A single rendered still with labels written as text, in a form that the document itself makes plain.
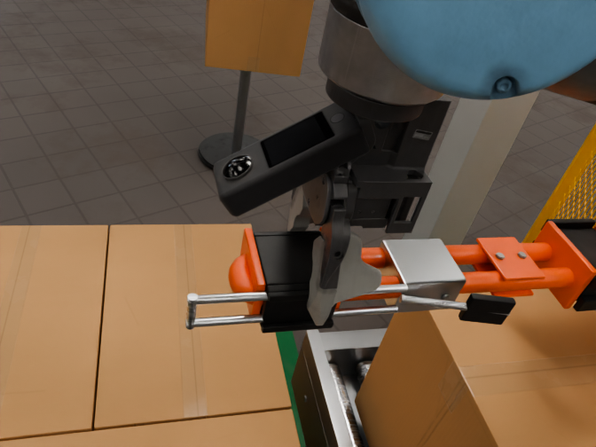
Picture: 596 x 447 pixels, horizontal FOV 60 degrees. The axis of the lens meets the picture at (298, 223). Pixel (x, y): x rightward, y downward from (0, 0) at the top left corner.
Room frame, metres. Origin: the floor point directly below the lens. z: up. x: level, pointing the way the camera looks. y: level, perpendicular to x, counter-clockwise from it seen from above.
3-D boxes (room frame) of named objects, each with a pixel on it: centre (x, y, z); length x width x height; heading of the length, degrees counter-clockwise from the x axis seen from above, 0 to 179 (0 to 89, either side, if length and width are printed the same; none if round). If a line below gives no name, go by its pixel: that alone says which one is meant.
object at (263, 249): (0.35, 0.00, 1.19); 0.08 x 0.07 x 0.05; 112
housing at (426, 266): (0.39, -0.13, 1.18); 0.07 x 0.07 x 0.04; 22
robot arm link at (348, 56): (0.35, -0.03, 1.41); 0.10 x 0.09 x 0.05; 21
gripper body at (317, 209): (0.35, -0.04, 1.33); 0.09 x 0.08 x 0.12; 111
